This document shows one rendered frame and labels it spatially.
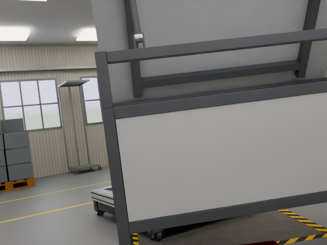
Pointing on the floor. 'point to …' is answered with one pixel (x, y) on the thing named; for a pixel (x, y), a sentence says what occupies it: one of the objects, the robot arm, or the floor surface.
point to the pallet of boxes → (15, 155)
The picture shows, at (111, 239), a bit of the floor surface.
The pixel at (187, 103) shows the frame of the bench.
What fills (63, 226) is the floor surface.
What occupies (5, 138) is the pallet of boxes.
